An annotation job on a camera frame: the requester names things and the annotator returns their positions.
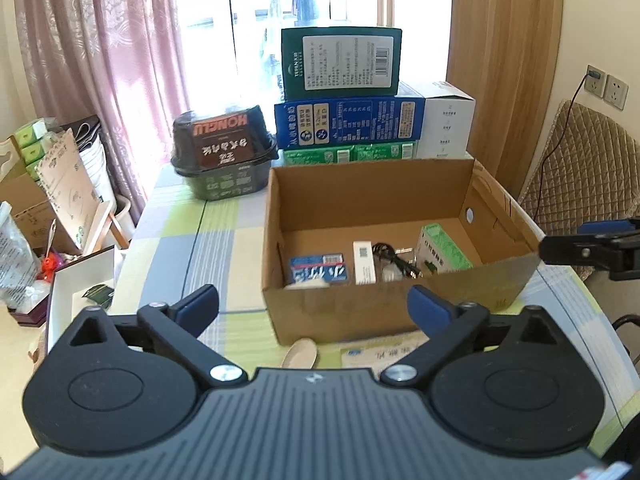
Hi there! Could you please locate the open white gift box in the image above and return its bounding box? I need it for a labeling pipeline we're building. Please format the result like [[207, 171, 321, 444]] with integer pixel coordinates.
[[46, 245, 116, 356]]

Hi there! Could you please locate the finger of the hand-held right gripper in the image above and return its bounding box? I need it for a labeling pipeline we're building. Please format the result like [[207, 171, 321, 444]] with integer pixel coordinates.
[[576, 216, 640, 238], [539, 234, 626, 267]]

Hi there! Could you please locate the white plastic bag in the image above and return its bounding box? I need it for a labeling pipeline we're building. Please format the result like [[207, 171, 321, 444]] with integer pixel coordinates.
[[0, 201, 41, 306]]

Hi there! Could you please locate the brown quilted chair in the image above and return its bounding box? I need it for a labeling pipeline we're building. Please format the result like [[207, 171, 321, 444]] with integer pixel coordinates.
[[517, 100, 640, 281]]

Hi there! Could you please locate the brown cardboard carton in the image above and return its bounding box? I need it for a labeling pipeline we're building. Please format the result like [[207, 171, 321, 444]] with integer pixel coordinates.
[[0, 137, 81, 256]]

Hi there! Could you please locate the stack of green tissue packs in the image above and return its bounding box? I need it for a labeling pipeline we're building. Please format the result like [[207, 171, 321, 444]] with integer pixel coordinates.
[[14, 119, 56, 181]]

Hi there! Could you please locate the dark green box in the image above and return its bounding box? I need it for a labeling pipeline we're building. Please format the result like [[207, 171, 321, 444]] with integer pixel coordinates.
[[280, 26, 403, 102]]

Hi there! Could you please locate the black instant food bowl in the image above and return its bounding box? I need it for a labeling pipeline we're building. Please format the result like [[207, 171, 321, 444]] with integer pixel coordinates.
[[171, 106, 279, 202]]

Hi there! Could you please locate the large white box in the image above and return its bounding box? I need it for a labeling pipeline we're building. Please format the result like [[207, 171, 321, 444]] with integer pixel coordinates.
[[400, 80, 477, 160]]

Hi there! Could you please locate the small green and white box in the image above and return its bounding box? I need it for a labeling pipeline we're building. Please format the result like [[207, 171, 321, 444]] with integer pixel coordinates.
[[416, 223, 473, 275]]

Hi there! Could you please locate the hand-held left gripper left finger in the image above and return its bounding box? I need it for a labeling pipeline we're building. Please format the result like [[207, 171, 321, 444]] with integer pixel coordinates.
[[68, 284, 246, 390]]

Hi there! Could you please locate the pink curtain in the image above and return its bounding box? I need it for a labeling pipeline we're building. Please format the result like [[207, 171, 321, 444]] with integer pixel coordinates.
[[12, 0, 193, 201]]

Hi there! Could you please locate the slim white box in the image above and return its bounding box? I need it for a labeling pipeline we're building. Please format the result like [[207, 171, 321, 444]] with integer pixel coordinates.
[[352, 241, 379, 286]]

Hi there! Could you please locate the desktop with checked tablecloth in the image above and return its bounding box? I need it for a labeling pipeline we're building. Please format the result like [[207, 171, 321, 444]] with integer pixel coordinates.
[[107, 162, 640, 441]]

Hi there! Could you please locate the blue and white packet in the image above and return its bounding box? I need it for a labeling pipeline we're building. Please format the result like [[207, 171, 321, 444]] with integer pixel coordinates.
[[287, 254, 351, 288]]

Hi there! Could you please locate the black bag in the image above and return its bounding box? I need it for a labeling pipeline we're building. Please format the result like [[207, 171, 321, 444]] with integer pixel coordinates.
[[60, 116, 103, 151]]

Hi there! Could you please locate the blue box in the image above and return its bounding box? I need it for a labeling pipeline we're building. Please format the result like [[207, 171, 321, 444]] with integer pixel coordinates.
[[274, 96, 427, 151]]

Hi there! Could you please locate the empty wall outlet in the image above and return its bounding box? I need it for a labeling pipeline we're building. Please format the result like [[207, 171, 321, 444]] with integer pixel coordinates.
[[602, 75, 630, 111]]

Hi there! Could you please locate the black charger cable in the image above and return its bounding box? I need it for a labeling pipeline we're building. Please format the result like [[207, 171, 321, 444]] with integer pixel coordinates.
[[532, 75, 593, 196]]

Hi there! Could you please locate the wall outlet with plug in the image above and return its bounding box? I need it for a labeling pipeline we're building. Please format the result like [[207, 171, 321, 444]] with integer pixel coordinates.
[[585, 65, 608, 96]]

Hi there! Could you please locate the wooden door panel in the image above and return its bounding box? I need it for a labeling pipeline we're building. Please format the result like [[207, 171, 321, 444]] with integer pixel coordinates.
[[445, 0, 566, 196]]

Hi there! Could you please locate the wooden stool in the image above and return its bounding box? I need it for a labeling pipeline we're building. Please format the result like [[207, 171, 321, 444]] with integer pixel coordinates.
[[102, 197, 136, 251]]

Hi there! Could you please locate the dark green packet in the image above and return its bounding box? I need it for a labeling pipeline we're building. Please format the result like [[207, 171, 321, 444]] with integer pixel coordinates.
[[82, 284, 116, 308]]

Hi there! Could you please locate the kraft paper envelope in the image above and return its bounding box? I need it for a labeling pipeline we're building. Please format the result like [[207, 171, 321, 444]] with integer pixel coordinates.
[[340, 332, 433, 371]]

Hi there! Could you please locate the wooden spoon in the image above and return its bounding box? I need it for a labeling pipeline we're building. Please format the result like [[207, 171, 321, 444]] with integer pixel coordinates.
[[280, 338, 319, 370]]

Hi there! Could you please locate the cardboard box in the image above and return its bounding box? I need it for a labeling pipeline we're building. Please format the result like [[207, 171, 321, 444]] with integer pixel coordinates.
[[261, 157, 547, 347]]

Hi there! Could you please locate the printed cardboard sheet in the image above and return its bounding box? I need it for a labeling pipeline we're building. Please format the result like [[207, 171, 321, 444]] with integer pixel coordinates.
[[37, 130, 113, 256]]

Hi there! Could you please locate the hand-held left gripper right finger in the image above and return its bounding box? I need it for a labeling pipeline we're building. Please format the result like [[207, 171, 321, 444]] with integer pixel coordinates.
[[381, 285, 561, 388]]

